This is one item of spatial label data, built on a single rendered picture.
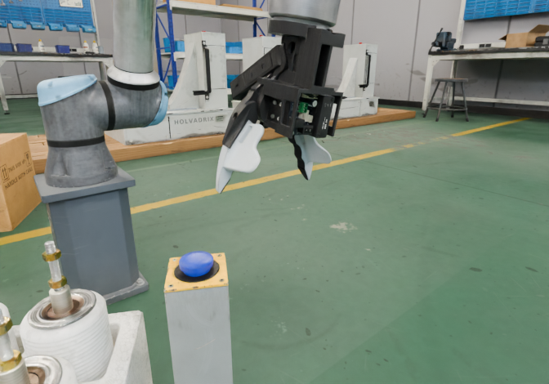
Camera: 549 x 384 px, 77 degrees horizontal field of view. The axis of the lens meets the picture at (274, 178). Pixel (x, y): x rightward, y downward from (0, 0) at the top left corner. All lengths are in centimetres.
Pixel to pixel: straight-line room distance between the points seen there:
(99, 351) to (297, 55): 44
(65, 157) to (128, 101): 18
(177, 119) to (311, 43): 216
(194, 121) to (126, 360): 214
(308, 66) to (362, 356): 59
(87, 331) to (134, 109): 52
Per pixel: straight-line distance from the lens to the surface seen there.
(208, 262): 42
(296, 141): 46
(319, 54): 37
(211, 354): 47
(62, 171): 88
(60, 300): 52
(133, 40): 84
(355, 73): 389
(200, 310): 43
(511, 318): 101
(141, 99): 87
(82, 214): 87
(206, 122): 260
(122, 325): 60
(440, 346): 86
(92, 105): 85
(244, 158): 39
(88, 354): 53
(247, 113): 40
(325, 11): 39
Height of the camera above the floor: 54
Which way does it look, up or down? 17 degrees down
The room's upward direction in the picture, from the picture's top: straight up
